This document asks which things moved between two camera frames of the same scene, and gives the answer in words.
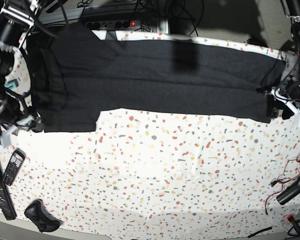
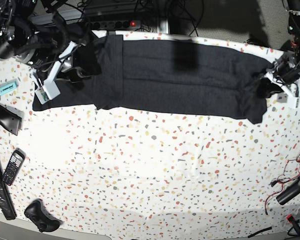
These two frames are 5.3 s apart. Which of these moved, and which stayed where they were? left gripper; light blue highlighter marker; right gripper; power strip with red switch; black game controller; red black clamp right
Moved: right gripper; left gripper
Stayed: light blue highlighter marker; red black clamp right; black game controller; power strip with red switch
